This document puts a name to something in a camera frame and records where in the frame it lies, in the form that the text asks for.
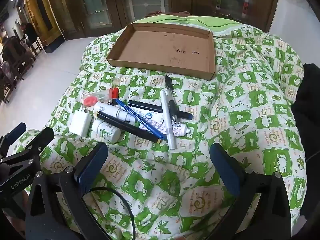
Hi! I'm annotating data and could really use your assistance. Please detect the long black pen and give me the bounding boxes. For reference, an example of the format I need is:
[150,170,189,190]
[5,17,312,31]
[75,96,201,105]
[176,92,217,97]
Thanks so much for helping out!
[96,111,162,144]

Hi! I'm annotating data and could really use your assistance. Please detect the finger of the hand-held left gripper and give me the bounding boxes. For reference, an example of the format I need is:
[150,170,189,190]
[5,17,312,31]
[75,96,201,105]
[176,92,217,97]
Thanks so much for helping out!
[0,127,55,171]
[0,122,27,156]

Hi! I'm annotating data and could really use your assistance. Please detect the black cable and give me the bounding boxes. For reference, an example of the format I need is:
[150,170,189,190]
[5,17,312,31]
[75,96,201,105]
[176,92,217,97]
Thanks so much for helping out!
[82,186,137,240]

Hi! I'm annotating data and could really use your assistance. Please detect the blue marker pen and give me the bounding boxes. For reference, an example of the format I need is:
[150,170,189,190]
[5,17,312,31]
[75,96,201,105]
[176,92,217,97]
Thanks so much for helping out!
[115,99,167,141]

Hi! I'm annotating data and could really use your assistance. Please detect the white charger plug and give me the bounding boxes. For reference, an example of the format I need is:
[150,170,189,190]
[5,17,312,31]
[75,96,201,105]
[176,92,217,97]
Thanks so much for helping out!
[69,112,93,137]

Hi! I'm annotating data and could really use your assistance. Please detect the large pale cream tube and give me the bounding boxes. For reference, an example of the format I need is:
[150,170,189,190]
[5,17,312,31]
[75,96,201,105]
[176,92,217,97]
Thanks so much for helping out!
[152,120,193,137]

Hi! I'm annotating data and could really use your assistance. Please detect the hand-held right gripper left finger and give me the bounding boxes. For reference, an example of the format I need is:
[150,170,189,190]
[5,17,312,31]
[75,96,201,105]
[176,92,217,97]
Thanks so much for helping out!
[25,142,112,240]

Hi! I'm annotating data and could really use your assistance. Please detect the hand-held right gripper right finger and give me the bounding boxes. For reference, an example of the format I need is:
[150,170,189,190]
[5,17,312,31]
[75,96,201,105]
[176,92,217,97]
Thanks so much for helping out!
[209,144,292,240]

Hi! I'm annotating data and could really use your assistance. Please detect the shallow cardboard tray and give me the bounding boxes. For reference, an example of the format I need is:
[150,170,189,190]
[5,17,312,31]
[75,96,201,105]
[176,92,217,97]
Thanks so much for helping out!
[106,22,215,81]

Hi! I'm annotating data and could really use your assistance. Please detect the green printed blanket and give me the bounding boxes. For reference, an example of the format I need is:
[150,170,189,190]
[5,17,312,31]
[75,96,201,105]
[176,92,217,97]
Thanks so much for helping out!
[12,14,307,240]

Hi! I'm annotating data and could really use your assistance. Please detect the small white pill bottle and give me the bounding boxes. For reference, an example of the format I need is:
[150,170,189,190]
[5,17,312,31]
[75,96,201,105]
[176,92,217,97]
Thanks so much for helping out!
[91,119,120,144]

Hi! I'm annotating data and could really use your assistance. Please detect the black marker pen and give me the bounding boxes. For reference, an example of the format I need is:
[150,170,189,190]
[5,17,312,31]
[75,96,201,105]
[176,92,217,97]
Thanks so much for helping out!
[127,101,193,120]

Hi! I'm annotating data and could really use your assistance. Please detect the wooden glass-door cabinet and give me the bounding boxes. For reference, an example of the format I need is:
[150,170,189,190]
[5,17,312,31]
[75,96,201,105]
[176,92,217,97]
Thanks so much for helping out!
[57,0,280,38]

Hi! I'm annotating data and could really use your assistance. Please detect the brown cloth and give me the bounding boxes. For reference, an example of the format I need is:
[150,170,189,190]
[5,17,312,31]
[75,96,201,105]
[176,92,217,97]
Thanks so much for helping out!
[147,10,193,18]

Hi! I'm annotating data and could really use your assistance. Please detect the small white ointment tube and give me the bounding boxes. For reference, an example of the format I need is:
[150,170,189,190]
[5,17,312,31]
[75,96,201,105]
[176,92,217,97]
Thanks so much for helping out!
[129,106,164,130]

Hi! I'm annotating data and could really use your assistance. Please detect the golden wooden panel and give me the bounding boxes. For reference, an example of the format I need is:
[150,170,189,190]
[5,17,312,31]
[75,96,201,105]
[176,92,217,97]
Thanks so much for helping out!
[22,0,65,53]

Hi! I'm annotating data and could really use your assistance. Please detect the wooden chair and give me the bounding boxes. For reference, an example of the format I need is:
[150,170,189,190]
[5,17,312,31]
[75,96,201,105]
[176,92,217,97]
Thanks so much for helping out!
[0,45,35,104]

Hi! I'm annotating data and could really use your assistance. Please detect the red clear lighter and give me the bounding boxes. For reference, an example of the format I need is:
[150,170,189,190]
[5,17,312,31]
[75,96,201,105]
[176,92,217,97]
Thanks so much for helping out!
[83,92,110,108]

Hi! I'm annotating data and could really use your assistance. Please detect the silver marker pen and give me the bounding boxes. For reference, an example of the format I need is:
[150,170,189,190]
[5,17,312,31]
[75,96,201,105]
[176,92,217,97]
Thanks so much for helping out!
[160,89,177,151]

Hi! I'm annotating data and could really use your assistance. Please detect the black gel pen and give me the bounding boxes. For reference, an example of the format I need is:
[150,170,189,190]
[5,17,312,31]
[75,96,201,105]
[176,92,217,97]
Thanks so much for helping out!
[164,75,178,123]

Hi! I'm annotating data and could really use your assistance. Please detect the white spray bottle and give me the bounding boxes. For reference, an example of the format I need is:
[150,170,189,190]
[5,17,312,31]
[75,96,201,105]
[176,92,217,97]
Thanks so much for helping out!
[94,102,132,123]

